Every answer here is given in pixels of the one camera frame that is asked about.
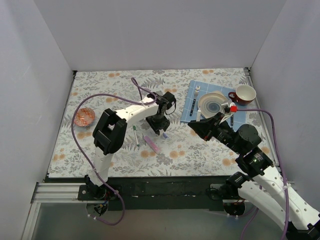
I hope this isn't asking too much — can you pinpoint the blue marker cap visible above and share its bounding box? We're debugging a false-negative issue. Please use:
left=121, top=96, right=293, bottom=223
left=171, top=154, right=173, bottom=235
left=162, top=132, right=168, bottom=139

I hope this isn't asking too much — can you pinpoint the white green-tipped marker pen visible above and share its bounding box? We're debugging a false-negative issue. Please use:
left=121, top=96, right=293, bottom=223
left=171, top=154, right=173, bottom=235
left=133, top=129, right=140, bottom=147

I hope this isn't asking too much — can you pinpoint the pink highlighter pen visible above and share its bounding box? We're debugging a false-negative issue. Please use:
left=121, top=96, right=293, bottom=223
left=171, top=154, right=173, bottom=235
left=143, top=135, right=161, bottom=154

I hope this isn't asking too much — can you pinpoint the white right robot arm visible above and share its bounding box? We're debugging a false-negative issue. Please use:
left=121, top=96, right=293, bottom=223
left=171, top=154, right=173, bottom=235
left=188, top=112, right=320, bottom=240

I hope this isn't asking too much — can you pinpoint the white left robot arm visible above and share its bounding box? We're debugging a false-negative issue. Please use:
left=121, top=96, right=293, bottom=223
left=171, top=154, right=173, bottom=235
left=84, top=92, right=177, bottom=200

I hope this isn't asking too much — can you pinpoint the beige blue-ringed plate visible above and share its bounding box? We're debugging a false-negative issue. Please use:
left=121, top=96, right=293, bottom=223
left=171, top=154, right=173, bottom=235
left=198, top=91, right=228, bottom=119

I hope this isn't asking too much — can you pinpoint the blue checkered cloth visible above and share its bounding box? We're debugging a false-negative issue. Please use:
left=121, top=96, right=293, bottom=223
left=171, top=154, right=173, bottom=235
left=180, top=80, right=233, bottom=123

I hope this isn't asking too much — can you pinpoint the red white mug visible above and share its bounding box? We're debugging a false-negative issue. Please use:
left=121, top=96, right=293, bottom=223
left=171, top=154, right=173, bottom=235
left=228, top=85, right=257, bottom=106

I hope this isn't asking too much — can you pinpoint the red patterned small bowl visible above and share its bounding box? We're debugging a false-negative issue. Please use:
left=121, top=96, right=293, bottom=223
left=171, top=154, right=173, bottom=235
left=73, top=107, right=96, bottom=127

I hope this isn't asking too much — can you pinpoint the black-handled knife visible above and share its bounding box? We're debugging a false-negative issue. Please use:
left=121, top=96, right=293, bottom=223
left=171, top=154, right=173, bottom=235
left=230, top=101, right=237, bottom=127

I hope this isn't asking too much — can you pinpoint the silver fork black handle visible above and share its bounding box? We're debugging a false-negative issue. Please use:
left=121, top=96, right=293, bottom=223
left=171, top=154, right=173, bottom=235
left=189, top=85, right=201, bottom=116

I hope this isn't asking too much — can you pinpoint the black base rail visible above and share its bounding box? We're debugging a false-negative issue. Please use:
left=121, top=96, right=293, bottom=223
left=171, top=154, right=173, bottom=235
left=44, top=175, right=245, bottom=213

